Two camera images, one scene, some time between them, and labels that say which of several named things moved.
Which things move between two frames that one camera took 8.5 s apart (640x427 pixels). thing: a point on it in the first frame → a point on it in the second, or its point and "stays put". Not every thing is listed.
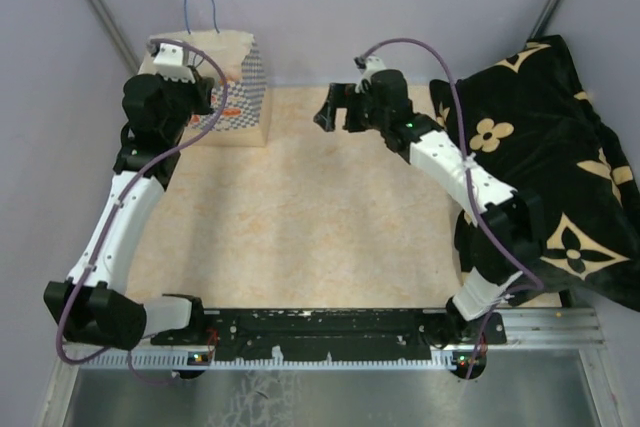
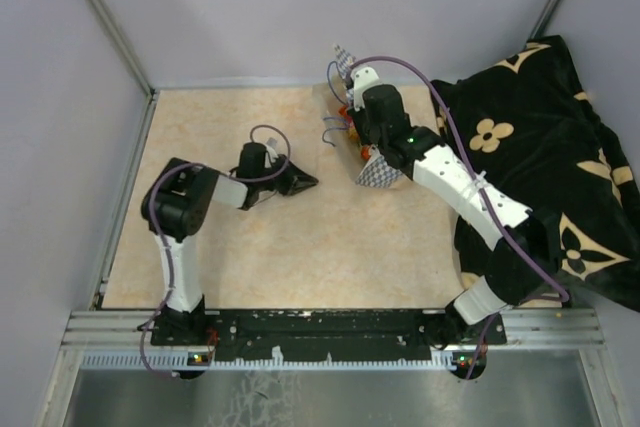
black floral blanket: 531,127 stays put
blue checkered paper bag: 199,124 → 379,172
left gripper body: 186,96 → 279,181
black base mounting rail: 338,334 stays put
